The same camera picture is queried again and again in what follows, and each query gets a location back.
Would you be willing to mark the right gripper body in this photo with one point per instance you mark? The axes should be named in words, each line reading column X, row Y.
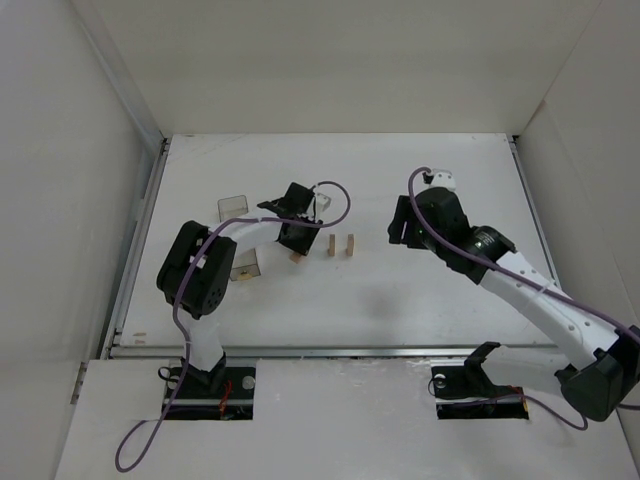
column 400, row 228

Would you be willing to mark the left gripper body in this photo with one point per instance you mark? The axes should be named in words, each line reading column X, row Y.
column 297, row 240

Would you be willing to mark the clear plastic box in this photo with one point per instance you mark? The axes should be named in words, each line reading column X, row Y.
column 245, row 265

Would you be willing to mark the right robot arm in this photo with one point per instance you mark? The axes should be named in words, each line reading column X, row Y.
column 596, row 365

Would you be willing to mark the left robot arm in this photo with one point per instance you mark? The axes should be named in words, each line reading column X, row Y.
column 198, row 268

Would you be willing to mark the white foam front board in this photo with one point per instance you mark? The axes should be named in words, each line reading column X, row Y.
column 327, row 419

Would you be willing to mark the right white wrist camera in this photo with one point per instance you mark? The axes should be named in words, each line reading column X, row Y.
column 439, row 178

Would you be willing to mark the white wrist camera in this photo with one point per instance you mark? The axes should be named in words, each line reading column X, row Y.
column 321, row 203
column 439, row 178

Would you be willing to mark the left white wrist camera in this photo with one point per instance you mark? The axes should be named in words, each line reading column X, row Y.
column 321, row 203

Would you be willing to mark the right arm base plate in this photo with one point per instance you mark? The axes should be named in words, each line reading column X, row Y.
column 464, row 393

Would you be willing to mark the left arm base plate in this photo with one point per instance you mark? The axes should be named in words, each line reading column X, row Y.
column 228, row 396

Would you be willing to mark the front aluminium rail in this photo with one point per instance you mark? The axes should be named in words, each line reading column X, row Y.
column 304, row 352

